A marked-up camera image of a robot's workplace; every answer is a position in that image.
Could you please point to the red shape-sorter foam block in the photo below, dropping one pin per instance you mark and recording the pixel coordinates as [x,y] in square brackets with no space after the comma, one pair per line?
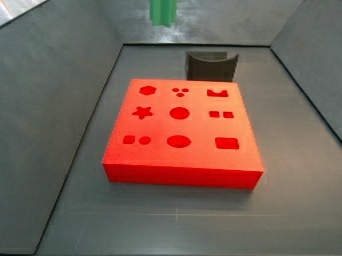
[183,134]

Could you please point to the green star-profile bar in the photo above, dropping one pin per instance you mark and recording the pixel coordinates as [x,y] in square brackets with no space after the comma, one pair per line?
[162,12]

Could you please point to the dark curved fixture block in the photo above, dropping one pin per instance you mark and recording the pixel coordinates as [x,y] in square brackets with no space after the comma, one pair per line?
[210,66]

